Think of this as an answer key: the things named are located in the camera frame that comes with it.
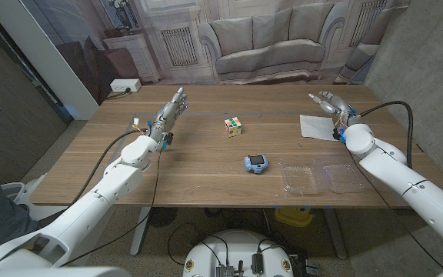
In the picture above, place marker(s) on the printed living room backdrop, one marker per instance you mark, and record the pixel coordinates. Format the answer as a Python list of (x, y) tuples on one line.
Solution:
[(267, 38)]

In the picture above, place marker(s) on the grey table leg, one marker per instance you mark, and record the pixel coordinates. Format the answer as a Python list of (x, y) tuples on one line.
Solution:
[(140, 231), (336, 234)]

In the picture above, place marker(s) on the multicolour puzzle cube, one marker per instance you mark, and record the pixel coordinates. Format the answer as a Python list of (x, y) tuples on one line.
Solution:
[(233, 127)]

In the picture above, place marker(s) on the blue toy camera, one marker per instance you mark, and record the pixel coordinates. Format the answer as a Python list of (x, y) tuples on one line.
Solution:
[(256, 164)]

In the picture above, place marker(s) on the white power strip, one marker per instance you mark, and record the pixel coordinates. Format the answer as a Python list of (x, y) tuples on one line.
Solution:
[(125, 85)]

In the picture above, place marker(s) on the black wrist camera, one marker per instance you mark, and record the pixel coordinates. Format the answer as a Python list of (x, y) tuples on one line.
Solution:
[(168, 139), (337, 134)]

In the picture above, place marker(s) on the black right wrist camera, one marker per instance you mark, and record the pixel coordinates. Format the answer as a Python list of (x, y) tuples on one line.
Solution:
[(337, 134)]

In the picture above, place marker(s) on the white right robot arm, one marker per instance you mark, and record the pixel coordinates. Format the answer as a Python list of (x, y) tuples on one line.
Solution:
[(398, 173)]

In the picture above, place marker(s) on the white robot torso base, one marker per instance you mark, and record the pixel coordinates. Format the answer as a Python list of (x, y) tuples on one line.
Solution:
[(237, 250)]

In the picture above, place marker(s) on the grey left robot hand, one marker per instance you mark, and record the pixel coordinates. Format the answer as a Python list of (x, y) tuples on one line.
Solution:
[(167, 113)]

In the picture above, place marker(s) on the white paper towel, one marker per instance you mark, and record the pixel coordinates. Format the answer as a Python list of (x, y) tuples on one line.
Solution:
[(315, 127)]

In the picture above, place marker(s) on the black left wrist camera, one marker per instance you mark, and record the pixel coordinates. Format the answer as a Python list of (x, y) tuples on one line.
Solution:
[(168, 139)]

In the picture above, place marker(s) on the black round floor object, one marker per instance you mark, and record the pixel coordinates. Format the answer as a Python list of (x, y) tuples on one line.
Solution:
[(162, 216)]

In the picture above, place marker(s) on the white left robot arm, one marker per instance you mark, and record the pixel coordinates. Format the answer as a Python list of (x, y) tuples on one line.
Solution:
[(114, 184)]

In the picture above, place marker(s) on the yellow object under table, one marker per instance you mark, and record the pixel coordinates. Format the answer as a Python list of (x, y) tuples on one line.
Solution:
[(294, 217)]

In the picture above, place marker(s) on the clear plastic clamshell container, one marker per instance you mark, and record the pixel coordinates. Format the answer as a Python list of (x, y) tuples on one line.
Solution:
[(302, 179)]

